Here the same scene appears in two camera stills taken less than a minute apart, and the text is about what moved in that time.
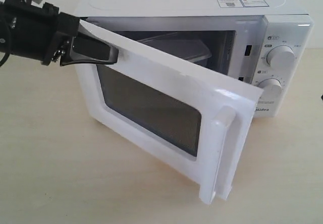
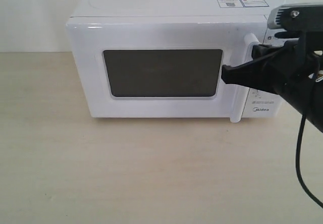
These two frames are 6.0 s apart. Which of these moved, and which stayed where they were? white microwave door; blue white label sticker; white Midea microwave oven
Moved: white microwave door
Stayed: blue white label sticker; white Midea microwave oven
